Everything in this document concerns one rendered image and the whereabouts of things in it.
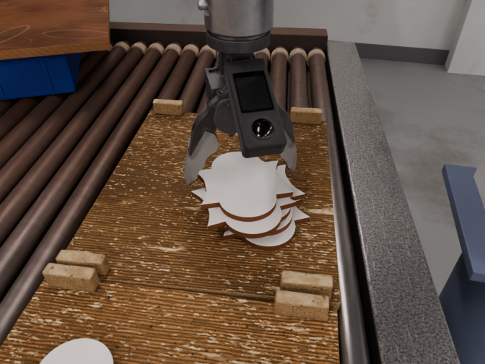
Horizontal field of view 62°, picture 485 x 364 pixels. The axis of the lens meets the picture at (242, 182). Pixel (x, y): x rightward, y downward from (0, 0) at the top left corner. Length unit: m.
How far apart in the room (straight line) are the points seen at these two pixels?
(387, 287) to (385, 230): 0.10
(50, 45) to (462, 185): 0.83
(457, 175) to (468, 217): 0.12
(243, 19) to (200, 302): 0.31
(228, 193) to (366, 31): 3.19
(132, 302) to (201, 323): 0.09
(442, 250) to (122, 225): 1.60
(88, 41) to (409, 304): 0.75
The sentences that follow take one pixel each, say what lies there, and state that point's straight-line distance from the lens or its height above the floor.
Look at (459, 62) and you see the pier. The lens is 3.66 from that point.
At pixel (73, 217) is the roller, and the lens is 0.65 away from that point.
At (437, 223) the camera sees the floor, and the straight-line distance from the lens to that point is 2.09.
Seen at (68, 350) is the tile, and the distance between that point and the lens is 0.47.
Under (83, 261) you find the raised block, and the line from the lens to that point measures 0.52.
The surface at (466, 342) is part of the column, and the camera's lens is 0.94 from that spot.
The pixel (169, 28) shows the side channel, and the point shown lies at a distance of 1.24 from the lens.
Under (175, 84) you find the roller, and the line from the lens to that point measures 0.98.
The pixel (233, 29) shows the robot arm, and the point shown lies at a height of 1.19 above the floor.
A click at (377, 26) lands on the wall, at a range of 3.64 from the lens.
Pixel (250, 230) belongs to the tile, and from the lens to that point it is 0.50.
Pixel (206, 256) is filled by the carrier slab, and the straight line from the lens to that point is 0.52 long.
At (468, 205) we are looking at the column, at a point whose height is 0.87.
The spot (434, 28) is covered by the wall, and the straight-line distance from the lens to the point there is 3.70.
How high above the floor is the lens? 1.33
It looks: 39 degrees down
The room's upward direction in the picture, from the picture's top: straight up
